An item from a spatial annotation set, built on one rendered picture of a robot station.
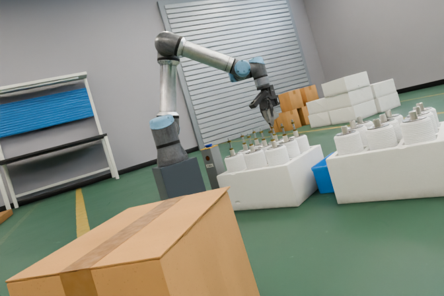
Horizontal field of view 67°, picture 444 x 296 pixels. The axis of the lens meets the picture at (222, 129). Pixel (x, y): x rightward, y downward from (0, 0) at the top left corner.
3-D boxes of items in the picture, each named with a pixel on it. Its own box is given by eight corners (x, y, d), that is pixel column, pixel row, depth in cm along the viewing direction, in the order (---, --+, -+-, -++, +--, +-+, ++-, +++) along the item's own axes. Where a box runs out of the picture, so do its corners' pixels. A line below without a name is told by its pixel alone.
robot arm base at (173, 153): (162, 167, 150) (156, 146, 150) (154, 167, 164) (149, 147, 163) (192, 157, 156) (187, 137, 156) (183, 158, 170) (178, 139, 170)
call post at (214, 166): (226, 205, 172) (209, 148, 171) (216, 207, 176) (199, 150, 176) (234, 201, 178) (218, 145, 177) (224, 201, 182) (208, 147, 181)
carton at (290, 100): (304, 106, 541) (299, 88, 541) (293, 110, 531) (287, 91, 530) (293, 109, 568) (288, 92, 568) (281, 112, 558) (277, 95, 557)
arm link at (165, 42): (155, 22, 154) (255, 58, 155) (159, 28, 165) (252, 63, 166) (147, 45, 154) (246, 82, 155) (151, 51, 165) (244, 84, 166)
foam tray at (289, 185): (298, 207, 138) (287, 164, 137) (226, 211, 162) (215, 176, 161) (330, 178, 169) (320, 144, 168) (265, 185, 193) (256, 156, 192)
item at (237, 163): (251, 191, 157) (241, 154, 157) (232, 195, 159) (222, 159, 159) (254, 186, 167) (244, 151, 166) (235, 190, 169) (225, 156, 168)
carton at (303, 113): (317, 121, 549) (312, 104, 548) (306, 125, 539) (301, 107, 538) (306, 123, 576) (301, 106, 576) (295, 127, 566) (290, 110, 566)
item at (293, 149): (306, 178, 152) (295, 140, 151) (285, 183, 155) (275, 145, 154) (306, 174, 161) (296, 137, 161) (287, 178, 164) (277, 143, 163)
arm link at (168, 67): (153, 141, 165) (154, 31, 165) (158, 140, 180) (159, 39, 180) (178, 142, 166) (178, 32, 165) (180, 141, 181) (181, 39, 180)
